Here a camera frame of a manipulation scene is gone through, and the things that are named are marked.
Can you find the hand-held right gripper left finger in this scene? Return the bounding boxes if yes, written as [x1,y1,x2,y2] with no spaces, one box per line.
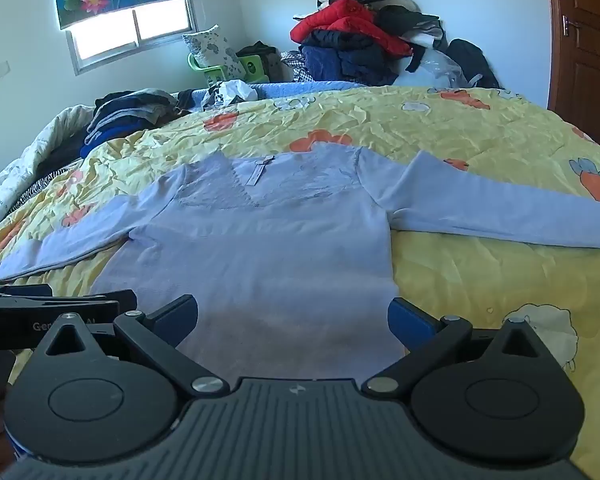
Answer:
[32,294,231,402]

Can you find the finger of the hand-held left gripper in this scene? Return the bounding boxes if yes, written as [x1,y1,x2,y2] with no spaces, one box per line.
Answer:
[0,283,54,298]
[81,288,137,314]

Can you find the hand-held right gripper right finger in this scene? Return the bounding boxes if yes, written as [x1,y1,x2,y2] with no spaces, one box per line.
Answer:
[361,297,563,402]

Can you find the lavender knit sweater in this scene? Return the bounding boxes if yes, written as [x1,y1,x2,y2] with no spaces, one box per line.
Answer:
[0,142,600,386]

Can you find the stack of folded dark clothes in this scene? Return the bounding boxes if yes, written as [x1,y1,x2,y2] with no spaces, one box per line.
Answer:
[80,89,181,158]

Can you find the black and grey clothes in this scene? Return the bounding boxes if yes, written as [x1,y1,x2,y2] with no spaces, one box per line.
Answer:
[375,5,448,73]

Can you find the pile of red and dark clothes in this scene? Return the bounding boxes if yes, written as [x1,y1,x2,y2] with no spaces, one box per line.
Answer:
[290,0,413,58]

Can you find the yellow printed quilt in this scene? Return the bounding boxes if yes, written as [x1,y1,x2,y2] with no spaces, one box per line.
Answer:
[0,85,600,461]

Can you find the white quilt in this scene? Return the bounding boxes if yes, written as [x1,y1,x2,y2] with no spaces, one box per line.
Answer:
[0,105,98,241]

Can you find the zebra striped cloth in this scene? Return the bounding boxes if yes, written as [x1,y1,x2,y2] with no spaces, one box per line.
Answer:
[27,167,78,196]

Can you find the dark cloth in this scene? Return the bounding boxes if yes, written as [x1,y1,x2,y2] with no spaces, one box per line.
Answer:
[40,137,88,176]

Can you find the black and white plastic bag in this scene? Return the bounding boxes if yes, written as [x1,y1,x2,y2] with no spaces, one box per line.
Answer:
[200,80,258,111]

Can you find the clear plastic bag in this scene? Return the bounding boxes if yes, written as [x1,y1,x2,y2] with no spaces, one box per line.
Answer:
[397,47,483,88]

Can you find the blue blanket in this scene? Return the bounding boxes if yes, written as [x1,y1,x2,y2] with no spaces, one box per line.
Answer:
[177,80,361,111]

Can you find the green plastic chair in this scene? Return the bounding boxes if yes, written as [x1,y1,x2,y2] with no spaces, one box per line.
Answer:
[187,52,266,86]

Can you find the black backpack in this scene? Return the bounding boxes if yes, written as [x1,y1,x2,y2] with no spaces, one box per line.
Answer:
[447,39,501,90]

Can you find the window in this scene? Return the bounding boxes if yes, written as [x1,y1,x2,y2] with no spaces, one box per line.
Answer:
[65,0,198,77]

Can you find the navy jacket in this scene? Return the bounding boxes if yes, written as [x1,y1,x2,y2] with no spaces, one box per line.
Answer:
[300,30,398,86]

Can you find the grey patterned pillow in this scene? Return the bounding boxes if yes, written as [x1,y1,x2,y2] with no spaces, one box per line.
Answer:
[182,25,248,81]

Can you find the checked cloth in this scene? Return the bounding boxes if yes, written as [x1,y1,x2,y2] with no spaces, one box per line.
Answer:
[280,50,311,83]

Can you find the small black garment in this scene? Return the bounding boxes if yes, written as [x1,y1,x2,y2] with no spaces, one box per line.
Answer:
[236,41,286,83]

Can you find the wooden door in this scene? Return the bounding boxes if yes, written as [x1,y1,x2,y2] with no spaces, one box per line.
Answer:
[544,0,600,158]

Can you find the cream fluffy garment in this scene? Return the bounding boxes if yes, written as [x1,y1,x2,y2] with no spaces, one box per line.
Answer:
[317,0,422,15]

